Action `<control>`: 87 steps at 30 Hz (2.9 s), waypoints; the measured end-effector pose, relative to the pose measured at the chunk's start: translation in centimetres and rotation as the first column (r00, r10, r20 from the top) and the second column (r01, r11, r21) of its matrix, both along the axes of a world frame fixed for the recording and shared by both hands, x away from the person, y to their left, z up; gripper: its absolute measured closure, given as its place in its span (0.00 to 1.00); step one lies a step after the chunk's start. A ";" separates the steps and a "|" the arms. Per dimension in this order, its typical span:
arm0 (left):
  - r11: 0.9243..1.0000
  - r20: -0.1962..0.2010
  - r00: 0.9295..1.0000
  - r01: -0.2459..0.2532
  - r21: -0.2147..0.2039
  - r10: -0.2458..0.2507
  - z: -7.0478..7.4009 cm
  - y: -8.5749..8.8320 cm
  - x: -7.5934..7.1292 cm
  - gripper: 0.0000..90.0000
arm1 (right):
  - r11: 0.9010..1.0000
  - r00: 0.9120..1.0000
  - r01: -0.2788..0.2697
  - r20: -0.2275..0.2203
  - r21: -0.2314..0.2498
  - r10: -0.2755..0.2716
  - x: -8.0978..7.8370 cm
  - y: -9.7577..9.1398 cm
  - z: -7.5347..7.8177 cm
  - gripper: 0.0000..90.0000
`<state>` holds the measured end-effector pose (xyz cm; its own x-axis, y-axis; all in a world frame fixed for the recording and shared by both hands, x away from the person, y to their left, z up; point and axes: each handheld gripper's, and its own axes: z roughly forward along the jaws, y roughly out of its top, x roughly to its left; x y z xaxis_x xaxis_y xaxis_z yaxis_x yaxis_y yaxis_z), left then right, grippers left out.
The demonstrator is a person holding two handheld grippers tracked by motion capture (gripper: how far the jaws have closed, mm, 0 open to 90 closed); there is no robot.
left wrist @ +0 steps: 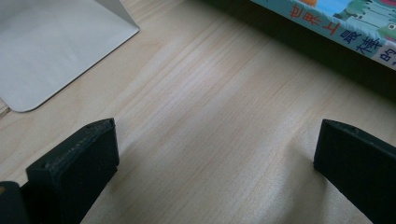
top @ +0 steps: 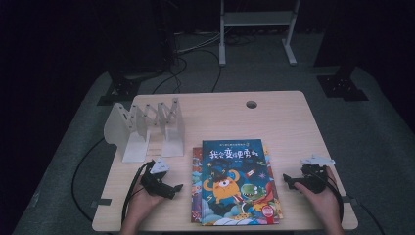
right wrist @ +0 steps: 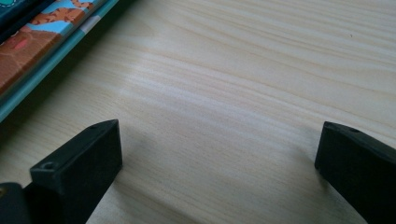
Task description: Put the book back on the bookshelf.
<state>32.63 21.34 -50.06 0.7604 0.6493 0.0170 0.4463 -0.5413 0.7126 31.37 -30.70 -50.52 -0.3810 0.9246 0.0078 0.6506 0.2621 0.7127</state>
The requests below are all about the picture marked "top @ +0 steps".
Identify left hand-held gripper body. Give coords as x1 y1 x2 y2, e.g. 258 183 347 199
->
140 157 176 198

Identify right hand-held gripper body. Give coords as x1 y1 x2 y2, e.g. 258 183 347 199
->
293 154 336 194

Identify colourful animals picture book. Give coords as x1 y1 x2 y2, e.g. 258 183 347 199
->
190 145 284 224

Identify blue monster picture book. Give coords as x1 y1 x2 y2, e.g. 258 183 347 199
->
200 139 281 226

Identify white expandable book rack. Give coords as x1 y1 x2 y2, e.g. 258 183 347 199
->
103 97 186 164

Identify person's left hand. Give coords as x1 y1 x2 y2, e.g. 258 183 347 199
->
125 177 168 223

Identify person's right hand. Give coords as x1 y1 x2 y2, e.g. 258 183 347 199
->
293 167 342 224

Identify black metal stand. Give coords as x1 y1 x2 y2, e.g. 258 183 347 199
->
96 67 145 107
313 0 370 103

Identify dark cabinet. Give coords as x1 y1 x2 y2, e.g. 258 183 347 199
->
107 0 174 78

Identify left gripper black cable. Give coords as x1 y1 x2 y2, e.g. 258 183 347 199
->
120 160 155 227

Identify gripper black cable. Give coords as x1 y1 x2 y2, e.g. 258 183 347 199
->
120 160 155 227
311 171 345 223

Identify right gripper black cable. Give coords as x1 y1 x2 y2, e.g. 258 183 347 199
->
311 171 345 223

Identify black floor cable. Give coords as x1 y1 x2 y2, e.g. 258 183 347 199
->
151 57 189 95
70 137 106 223
350 195 388 235
192 48 223 94

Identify light grey floor cables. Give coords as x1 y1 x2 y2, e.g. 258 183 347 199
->
175 31 223 55

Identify black cable tangle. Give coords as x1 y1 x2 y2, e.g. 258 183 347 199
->
225 31 257 47

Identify white metal frame stand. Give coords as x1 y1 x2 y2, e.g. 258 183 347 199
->
218 0 301 68

